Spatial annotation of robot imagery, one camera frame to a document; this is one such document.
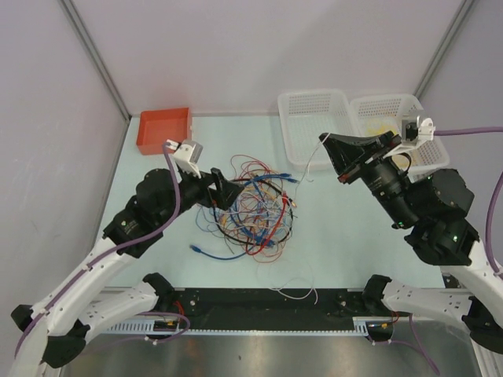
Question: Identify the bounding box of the right white plastic basket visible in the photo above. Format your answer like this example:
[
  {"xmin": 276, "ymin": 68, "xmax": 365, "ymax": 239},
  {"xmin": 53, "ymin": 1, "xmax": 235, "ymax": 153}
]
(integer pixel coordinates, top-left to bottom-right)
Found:
[{"xmin": 350, "ymin": 93, "xmax": 450, "ymax": 181}]

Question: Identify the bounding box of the blue ethernet cable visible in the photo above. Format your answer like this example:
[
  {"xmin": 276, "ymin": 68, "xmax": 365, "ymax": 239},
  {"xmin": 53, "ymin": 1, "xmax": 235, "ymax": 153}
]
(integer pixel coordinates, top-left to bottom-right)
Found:
[
  {"xmin": 189, "ymin": 243, "xmax": 252, "ymax": 262},
  {"xmin": 227, "ymin": 171, "xmax": 299, "ymax": 248}
]

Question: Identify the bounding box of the right aluminium corner post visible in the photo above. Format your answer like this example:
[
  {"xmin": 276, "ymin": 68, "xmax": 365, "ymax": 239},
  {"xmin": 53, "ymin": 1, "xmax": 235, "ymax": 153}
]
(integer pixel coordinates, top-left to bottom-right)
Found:
[{"xmin": 413, "ymin": 0, "xmax": 479, "ymax": 101}]

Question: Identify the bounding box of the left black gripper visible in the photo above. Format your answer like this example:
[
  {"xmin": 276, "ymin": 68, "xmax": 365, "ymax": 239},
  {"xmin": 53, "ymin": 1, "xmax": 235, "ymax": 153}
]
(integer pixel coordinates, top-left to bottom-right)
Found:
[{"xmin": 156, "ymin": 163, "xmax": 243, "ymax": 227}]

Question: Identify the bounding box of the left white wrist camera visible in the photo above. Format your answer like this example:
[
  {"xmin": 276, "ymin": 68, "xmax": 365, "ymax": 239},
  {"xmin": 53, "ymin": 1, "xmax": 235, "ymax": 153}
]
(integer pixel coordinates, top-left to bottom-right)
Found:
[{"xmin": 163, "ymin": 139, "xmax": 203, "ymax": 178}]

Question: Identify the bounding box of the loose white wire near base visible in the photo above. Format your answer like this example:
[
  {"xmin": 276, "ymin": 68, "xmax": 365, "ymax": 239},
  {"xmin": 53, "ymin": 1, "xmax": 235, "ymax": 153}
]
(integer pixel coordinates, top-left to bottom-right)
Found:
[{"xmin": 255, "ymin": 262, "xmax": 318, "ymax": 306}]

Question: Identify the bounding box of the left white plastic basket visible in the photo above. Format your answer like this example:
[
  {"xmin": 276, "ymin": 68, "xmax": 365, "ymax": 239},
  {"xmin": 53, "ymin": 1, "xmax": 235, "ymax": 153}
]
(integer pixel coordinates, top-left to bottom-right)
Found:
[{"xmin": 277, "ymin": 89, "xmax": 359, "ymax": 171}]

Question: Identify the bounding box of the thin blue wire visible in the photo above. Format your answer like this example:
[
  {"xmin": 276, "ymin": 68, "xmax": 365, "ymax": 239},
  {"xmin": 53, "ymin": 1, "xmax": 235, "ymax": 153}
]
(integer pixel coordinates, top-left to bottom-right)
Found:
[{"xmin": 195, "ymin": 203, "xmax": 244, "ymax": 236}]

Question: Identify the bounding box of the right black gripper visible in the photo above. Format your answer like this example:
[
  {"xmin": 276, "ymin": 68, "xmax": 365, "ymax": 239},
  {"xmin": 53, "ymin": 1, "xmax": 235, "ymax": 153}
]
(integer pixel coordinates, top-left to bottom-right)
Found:
[{"xmin": 314, "ymin": 130, "xmax": 416, "ymax": 227}]

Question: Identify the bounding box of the left aluminium corner post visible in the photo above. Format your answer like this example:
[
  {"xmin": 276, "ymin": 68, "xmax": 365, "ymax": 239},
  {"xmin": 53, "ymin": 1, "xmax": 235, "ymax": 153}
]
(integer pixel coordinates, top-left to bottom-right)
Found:
[{"xmin": 57, "ymin": 0, "xmax": 132, "ymax": 123}]

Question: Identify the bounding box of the thin white wire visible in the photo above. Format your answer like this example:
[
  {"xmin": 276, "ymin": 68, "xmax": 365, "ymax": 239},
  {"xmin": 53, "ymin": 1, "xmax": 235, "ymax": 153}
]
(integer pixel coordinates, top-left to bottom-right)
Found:
[{"xmin": 290, "ymin": 139, "xmax": 327, "ymax": 189}]

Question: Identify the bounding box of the orange plastic box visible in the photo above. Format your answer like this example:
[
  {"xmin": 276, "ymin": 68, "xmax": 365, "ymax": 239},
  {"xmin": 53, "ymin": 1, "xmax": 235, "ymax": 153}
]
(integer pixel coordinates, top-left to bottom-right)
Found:
[{"xmin": 136, "ymin": 108, "xmax": 193, "ymax": 156}]

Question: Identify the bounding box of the orange thin wire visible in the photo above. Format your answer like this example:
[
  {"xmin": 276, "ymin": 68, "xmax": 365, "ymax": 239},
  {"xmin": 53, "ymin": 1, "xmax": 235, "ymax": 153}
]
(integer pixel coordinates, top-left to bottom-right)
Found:
[{"xmin": 219, "ymin": 188, "xmax": 296, "ymax": 264}]

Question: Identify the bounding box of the aluminium corner post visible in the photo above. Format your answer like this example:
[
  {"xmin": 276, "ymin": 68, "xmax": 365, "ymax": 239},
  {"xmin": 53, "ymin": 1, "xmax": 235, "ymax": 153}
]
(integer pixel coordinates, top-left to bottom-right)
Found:
[
  {"xmin": 413, "ymin": 0, "xmax": 479, "ymax": 101},
  {"xmin": 57, "ymin": 0, "xmax": 132, "ymax": 123}
]

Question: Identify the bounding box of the black cable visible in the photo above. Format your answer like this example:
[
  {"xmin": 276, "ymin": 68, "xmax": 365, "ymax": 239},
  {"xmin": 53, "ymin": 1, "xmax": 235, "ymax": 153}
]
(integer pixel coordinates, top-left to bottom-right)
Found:
[{"xmin": 207, "ymin": 178, "xmax": 296, "ymax": 247}]

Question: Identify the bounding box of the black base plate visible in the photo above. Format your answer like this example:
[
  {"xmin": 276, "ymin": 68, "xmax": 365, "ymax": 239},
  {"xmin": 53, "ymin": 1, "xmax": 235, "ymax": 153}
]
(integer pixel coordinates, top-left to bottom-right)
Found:
[{"xmin": 129, "ymin": 287, "xmax": 412, "ymax": 331}]

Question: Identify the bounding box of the red ethernet cable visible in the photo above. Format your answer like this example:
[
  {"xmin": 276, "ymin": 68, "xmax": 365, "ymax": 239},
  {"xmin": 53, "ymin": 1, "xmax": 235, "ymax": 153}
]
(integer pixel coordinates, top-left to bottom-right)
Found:
[{"xmin": 245, "ymin": 190, "xmax": 294, "ymax": 256}]

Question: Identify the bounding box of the white plastic basket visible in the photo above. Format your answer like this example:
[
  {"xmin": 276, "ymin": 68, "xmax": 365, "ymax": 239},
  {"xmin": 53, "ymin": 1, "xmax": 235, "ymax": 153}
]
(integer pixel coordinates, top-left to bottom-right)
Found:
[
  {"xmin": 277, "ymin": 89, "xmax": 359, "ymax": 171},
  {"xmin": 350, "ymin": 93, "xmax": 450, "ymax": 181}
]

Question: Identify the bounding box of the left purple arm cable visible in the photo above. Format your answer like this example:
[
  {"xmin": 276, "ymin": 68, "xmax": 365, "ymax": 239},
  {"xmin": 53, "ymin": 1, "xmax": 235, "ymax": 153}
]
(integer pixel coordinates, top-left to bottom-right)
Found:
[{"xmin": 13, "ymin": 143, "xmax": 184, "ymax": 361}]

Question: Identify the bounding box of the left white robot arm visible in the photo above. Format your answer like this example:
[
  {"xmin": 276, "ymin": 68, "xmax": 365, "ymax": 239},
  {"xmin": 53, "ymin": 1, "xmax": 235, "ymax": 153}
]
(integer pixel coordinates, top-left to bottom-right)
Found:
[{"xmin": 9, "ymin": 168, "xmax": 244, "ymax": 376}]

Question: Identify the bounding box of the white slotted cable duct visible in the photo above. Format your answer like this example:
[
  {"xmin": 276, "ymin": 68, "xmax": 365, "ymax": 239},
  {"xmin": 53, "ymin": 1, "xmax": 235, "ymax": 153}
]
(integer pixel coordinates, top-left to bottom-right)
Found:
[{"xmin": 105, "ymin": 317, "xmax": 189, "ymax": 335}]

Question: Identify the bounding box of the yellow thin wire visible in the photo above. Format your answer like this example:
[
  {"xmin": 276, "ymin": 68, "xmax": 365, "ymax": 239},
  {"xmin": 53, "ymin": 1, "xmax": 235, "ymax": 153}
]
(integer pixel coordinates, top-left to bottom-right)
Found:
[{"xmin": 363, "ymin": 120, "xmax": 396, "ymax": 137}]

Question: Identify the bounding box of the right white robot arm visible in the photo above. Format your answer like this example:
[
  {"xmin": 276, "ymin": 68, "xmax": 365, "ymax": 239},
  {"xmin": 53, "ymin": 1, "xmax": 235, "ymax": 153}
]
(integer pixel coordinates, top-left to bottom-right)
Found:
[{"xmin": 319, "ymin": 131, "xmax": 502, "ymax": 353}]

